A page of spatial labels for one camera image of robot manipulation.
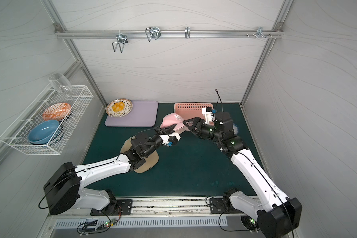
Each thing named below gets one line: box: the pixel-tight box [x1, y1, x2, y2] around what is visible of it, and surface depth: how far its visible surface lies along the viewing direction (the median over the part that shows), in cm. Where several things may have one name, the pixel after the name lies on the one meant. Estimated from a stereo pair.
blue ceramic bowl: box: [27, 119, 60, 145], surface depth 62 cm
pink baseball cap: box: [160, 112, 186, 131], surface depth 77 cm
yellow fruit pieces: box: [112, 101, 125, 113], surface depth 117 cm
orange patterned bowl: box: [42, 102, 72, 121], surface depth 72 cm
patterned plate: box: [105, 98, 134, 118], surface depth 117 cm
